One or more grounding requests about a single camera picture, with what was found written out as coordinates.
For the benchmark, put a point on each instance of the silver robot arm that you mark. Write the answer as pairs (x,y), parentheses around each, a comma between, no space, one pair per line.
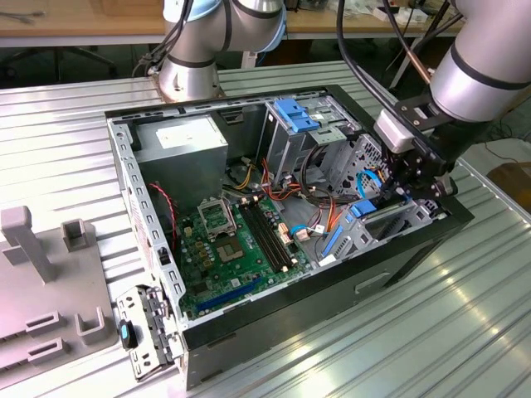
(477,79)

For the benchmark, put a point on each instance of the grey metal disk bay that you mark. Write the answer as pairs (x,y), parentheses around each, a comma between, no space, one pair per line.
(398,232)

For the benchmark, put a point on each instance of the brown cardboard box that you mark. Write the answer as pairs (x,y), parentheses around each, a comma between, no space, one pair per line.
(512,178)

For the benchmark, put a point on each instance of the grey metal drive cage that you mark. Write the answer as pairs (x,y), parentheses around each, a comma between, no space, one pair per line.
(286,145)

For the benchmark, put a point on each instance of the small white box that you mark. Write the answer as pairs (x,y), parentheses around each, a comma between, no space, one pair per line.
(415,17)

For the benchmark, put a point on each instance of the black RAM slot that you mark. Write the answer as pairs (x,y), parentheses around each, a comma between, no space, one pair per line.
(264,236)
(276,233)
(270,235)
(259,238)

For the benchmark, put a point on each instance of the wooden top desk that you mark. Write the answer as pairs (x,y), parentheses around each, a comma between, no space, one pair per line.
(311,22)
(83,20)

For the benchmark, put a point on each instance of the black PC case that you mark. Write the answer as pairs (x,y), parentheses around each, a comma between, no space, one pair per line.
(290,319)

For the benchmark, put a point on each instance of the blue expansion slot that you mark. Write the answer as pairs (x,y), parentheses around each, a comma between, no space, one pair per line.
(228,296)

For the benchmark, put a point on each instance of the green motherboard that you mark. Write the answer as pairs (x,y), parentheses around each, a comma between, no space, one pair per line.
(215,273)

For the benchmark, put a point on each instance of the grey power supply unit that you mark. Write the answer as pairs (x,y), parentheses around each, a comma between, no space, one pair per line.
(182,174)

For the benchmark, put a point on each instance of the blue black latch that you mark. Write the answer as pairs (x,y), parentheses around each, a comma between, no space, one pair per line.
(129,336)

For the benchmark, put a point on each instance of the grey parts rack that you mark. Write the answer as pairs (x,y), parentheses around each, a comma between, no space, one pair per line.
(41,307)

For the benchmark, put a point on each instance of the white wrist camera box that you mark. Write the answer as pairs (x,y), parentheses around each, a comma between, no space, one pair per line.
(394,132)

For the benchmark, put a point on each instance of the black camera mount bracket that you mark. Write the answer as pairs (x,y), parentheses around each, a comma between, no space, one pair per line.
(417,112)

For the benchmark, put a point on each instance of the blue plastic drive bracket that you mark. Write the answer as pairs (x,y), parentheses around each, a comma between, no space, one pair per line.
(296,118)

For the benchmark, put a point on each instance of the grey slot cover bracket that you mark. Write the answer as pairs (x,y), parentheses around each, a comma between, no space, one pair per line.
(128,300)

